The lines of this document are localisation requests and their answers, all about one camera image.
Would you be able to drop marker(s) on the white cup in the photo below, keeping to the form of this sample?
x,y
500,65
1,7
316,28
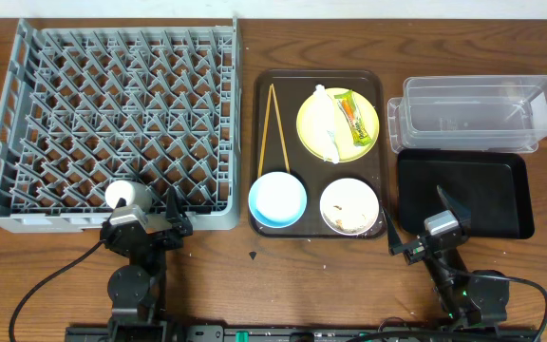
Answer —
x,y
132,192

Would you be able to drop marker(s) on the white bowl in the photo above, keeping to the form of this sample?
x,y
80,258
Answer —
x,y
349,207

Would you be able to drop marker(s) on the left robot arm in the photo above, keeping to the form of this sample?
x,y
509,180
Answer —
x,y
137,290

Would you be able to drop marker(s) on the dark brown serving tray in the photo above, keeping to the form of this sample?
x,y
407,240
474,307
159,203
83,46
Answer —
x,y
293,87

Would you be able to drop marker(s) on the clear plastic bin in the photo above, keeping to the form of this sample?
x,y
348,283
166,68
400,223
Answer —
x,y
501,113

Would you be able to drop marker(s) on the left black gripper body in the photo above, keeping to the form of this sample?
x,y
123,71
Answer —
x,y
163,244

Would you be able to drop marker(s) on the black plastic tray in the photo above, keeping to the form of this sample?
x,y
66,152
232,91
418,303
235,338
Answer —
x,y
493,186

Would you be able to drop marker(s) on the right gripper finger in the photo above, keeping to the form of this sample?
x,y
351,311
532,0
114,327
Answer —
x,y
394,242
461,213

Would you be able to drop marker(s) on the grey dishwasher rack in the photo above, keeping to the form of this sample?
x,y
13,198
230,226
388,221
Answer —
x,y
82,108

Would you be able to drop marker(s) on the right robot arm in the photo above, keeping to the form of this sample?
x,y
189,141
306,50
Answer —
x,y
472,299

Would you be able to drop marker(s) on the wooden chopstick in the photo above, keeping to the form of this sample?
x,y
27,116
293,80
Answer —
x,y
264,133
280,129

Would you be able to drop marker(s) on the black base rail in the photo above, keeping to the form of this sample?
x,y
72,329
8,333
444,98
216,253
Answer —
x,y
212,333

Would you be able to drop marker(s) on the green orange snack wrapper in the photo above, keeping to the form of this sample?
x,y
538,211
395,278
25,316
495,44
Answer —
x,y
347,104

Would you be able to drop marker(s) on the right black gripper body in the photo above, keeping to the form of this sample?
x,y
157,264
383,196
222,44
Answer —
x,y
415,252

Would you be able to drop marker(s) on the yellow round plate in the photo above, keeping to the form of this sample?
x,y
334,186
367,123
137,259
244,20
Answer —
x,y
312,137

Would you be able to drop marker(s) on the white wrapper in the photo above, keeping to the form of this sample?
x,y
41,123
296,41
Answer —
x,y
325,118

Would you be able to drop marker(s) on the light blue bowl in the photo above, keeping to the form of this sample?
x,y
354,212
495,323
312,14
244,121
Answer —
x,y
277,200

